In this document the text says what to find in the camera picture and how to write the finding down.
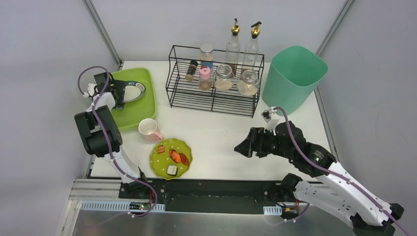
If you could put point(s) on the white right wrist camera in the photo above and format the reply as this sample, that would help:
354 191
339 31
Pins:
271 118

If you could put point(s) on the lime green plastic basin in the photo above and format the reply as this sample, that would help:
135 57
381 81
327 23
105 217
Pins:
136 111

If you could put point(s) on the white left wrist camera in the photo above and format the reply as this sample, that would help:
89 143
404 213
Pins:
91 91

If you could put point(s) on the green plastic waste bin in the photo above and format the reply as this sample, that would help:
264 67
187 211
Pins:
293 75

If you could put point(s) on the pink cup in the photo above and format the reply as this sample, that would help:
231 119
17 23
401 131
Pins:
149 130

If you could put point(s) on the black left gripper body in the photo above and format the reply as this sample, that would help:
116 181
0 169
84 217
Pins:
118 92

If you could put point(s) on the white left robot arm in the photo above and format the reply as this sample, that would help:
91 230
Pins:
100 135

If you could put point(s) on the silver lid pellet jar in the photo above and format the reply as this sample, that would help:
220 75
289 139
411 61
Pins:
206 55

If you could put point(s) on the pink lid spice jar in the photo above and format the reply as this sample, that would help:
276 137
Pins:
205 81

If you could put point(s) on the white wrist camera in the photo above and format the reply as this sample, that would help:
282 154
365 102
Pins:
271 118
91 91

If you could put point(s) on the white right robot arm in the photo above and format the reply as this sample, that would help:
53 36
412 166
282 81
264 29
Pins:
342 196

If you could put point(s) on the red sausage toy piece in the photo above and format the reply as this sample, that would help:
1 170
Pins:
184 160

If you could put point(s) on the green polka dot plate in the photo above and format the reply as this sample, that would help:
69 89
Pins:
160 162

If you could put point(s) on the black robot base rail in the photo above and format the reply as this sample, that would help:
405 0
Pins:
214 196

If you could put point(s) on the oil bottle with gold cap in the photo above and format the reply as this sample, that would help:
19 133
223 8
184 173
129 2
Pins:
233 47

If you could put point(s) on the black wire rack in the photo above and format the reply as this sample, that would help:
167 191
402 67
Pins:
188 95

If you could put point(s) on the glass jar with beige powder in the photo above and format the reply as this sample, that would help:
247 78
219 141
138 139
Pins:
224 77

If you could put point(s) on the oil bottle with black spout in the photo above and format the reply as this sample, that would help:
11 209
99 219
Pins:
251 48

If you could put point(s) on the white plate with blue rim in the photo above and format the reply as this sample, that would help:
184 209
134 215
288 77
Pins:
133 91

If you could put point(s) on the glass jar with metal ring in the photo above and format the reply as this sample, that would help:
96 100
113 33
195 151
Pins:
248 83

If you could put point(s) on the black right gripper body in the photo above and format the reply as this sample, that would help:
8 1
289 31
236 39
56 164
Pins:
255 142

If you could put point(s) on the white sushi toy piece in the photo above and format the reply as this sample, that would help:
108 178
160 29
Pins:
172 170

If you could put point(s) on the black lid spice jar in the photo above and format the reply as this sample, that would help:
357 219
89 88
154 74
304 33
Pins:
191 70

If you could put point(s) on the sausage slice toy food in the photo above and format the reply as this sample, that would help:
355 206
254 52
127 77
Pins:
161 149

